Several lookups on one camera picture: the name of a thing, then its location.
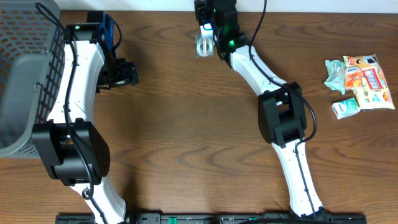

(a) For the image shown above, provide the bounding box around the green Kleenex tissue pack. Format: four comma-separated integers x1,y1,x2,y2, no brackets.
331,98,360,119

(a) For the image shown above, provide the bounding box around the white barcode scanner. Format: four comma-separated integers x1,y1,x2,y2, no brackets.
200,23,214,39

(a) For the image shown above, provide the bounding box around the dark grey plastic basket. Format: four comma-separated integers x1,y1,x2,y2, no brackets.
1,0,65,159

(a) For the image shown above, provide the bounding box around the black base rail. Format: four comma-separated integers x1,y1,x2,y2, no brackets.
55,212,368,224

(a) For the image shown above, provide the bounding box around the white blue snack bag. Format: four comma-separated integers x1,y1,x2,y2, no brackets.
343,54,395,110

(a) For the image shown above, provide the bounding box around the orange Kleenex tissue pack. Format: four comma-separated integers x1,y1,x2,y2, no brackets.
345,67,363,90

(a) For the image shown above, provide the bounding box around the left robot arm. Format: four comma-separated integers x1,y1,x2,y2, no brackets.
32,4,139,223

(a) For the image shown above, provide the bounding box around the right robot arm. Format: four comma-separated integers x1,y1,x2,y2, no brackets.
194,0,323,219

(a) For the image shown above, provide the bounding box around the teal wet wipes pack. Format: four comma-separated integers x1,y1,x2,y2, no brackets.
324,60,346,95

